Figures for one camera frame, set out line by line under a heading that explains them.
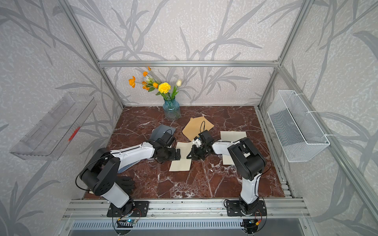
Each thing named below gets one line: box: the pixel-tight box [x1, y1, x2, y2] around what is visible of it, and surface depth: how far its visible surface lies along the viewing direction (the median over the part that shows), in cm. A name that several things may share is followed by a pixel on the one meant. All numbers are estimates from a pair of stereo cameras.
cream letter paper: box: [168, 141, 193, 172], surface depth 88 cm
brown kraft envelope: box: [181, 116, 215, 142], surface depth 109 cm
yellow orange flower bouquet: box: [128, 66, 182, 99], surface depth 96 cm
